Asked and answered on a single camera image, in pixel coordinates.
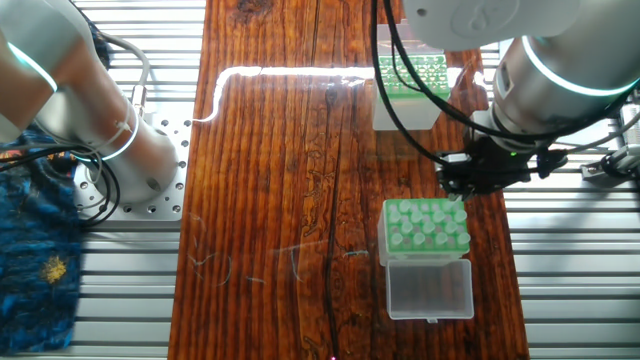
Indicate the tall green pipette tip holder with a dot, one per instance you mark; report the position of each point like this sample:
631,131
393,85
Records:
410,110

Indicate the silver pole with clamp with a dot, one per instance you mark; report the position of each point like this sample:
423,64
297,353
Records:
610,168

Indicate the blue patterned cloth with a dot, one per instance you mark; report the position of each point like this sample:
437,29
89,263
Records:
35,270

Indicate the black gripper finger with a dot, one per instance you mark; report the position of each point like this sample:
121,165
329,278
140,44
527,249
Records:
450,180
474,178

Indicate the clear large pipette tip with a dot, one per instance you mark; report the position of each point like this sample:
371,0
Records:
461,204

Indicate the brown wooden board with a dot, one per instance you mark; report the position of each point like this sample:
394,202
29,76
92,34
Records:
300,200

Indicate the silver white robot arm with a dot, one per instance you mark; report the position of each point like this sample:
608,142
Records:
560,80

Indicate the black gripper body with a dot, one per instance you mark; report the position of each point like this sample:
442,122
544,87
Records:
505,165

